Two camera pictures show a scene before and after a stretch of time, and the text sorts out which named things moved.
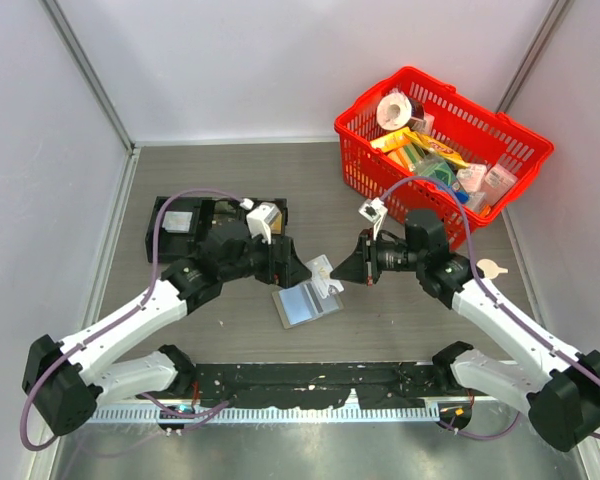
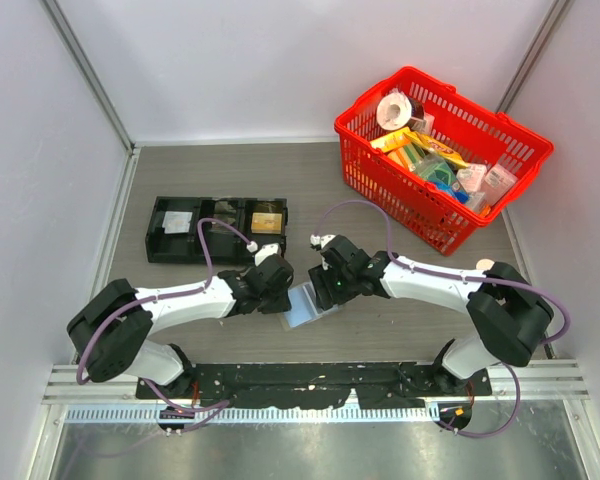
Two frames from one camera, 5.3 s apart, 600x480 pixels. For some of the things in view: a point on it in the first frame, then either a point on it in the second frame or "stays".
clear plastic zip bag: (297, 304) stays
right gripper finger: (354, 267) to (322, 286)
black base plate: (252, 385) stays
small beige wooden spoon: (491, 269) stays
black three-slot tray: (183, 222) stays
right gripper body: (372, 262) to (342, 284)
